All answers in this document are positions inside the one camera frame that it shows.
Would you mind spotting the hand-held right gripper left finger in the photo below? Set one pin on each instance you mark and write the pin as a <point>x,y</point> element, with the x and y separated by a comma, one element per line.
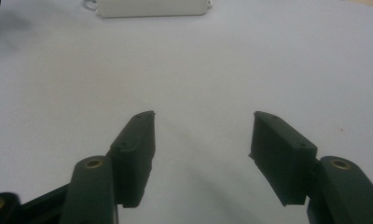
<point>133,161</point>

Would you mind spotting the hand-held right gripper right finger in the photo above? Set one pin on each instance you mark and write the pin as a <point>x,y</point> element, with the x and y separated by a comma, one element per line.
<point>281,158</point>

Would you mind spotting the white plastic box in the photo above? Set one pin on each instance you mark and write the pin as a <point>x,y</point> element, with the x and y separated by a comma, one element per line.
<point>150,7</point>

